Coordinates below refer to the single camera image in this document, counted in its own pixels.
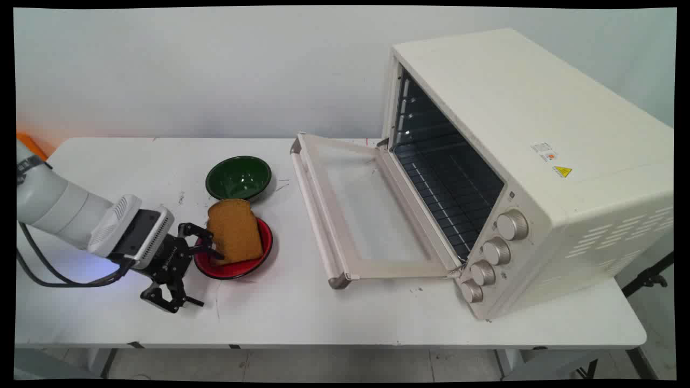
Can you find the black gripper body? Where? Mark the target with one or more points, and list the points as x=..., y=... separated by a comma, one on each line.
x=171, y=261

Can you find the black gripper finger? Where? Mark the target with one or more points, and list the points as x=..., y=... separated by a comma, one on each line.
x=200, y=233
x=171, y=302

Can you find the brown bread slice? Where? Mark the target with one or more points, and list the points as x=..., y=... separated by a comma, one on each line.
x=235, y=230

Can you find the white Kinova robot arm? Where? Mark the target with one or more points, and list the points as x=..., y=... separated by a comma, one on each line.
x=54, y=205

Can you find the red plate with black rim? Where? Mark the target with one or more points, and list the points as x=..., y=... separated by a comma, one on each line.
x=242, y=268

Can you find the green bowl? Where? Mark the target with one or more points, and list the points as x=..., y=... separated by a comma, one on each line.
x=238, y=178

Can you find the grey table leg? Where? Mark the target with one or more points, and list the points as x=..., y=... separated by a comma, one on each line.
x=641, y=364
x=102, y=362

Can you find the cream glass oven door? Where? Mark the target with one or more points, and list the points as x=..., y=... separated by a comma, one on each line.
x=356, y=210

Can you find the orange object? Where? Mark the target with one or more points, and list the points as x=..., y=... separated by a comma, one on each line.
x=29, y=144

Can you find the small silver oven knob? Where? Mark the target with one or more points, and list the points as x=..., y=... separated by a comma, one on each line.
x=471, y=291

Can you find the large silver oven knob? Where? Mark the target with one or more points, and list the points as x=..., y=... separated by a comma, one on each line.
x=512, y=224

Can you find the white label sticker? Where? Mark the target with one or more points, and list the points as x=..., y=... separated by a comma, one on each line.
x=544, y=151

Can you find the cream toaster oven body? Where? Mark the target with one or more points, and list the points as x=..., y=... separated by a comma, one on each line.
x=539, y=108

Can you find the yellow warning sticker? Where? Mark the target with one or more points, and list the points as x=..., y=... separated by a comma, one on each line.
x=562, y=171

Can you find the black tripod stand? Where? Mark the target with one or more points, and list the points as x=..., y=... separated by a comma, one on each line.
x=647, y=279

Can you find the silver black wrist camera box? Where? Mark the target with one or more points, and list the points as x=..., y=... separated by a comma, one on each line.
x=152, y=237

